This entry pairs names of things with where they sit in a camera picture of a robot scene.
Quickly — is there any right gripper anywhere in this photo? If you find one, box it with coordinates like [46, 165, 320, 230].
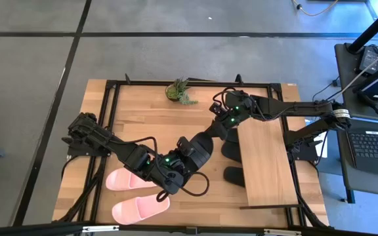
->
[205, 109, 247, 140]

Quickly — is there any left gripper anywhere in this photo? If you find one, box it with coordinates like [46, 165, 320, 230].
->
[152, 149, 206, 195]

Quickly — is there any pink slide sandal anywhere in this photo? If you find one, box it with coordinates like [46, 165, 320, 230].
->
[111, 193, 171, 226]
[105, 167, 159, 191]

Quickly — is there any small potted succulent plant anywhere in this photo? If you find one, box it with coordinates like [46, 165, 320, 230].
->
[165, 77, 199, 106]

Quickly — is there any grey side desk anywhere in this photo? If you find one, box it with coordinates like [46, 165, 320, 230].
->
[335, 117, 378, 199]
[334, 42, 378, 123]

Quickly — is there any black laptop keyboard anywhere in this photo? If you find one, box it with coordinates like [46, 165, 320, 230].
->
[348, 130, 378, 178]

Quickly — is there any black rig bar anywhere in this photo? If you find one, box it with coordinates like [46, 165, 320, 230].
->
[0, 222, 378, 236]

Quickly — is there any black power adapter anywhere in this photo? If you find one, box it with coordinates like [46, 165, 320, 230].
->
[358, 45, 378, 75]

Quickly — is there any thick black pole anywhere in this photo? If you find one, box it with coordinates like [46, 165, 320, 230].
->
[348, 0, 378, 54]

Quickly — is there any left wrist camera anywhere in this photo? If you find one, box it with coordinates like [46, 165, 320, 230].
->
[175, 136, 195, 157]

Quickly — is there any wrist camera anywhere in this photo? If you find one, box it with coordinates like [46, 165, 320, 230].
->
[209, 102, 226, 117]
[175, 136, 195, 157]

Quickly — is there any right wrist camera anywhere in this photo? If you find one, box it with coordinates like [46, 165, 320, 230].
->
[209, 102, 226, 117]

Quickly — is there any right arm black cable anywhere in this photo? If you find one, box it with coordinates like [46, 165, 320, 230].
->
[212, 87, 275, 122]

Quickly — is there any black aluminium table frame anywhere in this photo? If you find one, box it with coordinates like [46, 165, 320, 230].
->
[75, 73, 310, 230]

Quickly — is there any wooden shelf with black frame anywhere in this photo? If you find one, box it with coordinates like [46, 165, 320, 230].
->
[237, 115, 305, 210]

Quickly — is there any black cable bundle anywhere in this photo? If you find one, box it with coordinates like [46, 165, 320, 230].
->
[57, 157, 108, 224]

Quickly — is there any yellow extension cord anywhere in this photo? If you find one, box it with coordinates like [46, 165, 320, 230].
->
[292, 0, 339, 16]

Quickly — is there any thin cream cord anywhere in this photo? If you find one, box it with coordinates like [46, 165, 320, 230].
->
[335, 41, 378, 98]

